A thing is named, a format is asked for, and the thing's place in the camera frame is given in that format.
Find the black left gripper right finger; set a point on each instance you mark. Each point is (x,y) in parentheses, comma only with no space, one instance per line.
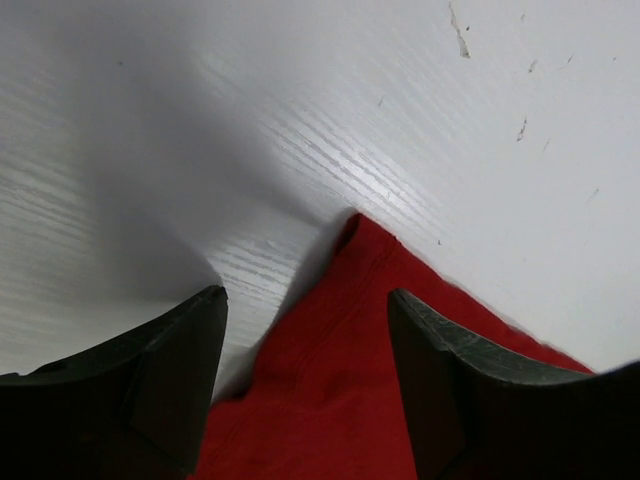
(477,410)

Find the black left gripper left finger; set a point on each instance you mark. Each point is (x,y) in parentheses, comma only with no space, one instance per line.
(132,407)

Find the dark red t-shirt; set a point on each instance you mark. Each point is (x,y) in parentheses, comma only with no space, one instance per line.
(323,400)

